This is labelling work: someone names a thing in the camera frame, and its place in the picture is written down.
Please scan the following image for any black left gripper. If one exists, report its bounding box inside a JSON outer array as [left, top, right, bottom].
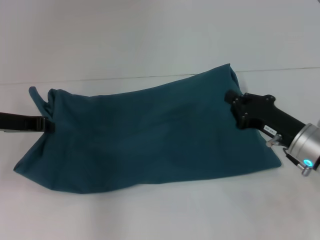
[[0, 112, 56, 133]]

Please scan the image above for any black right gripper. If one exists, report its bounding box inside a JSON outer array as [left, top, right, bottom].
[[224, 89, 306, 149]]

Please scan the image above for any teal t-shirt with white print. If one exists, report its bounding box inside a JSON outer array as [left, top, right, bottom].
[[12, 62, 283, 196]]

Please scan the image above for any grey cable with silver plug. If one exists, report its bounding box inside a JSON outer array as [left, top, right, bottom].
[[284, 152, 313, 178]]

